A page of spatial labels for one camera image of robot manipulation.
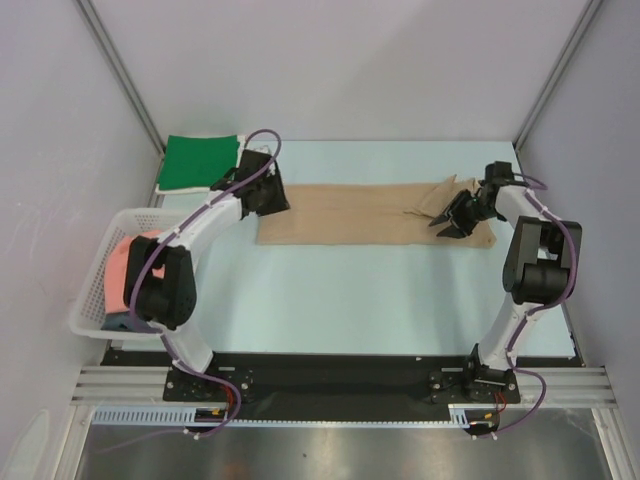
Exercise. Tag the white slotted cable duct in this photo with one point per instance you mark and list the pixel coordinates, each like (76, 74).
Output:
(196, 417)

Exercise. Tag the aluminium rail frame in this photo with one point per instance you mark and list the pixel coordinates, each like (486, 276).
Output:
(566, 426)

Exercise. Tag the white plastic basket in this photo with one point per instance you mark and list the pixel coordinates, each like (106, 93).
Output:
(88, 314)

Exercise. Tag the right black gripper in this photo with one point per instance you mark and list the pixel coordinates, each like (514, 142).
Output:
(463, 213)

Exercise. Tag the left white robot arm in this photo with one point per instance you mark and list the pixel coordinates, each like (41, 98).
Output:
(160, 281)

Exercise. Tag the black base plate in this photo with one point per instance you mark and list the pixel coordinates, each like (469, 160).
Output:
(357, 388)

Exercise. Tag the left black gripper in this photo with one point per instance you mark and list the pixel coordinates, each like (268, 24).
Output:
(280, 202)

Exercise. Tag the blue grey t shirt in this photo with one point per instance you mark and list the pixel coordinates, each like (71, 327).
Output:
(123, 322)

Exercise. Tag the pink t shirt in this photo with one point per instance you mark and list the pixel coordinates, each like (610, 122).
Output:
(115, 277)

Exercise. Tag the beige t shirt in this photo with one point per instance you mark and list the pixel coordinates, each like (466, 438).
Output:
(394, 214)

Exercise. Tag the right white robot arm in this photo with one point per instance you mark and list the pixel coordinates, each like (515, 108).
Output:
(539, 273)

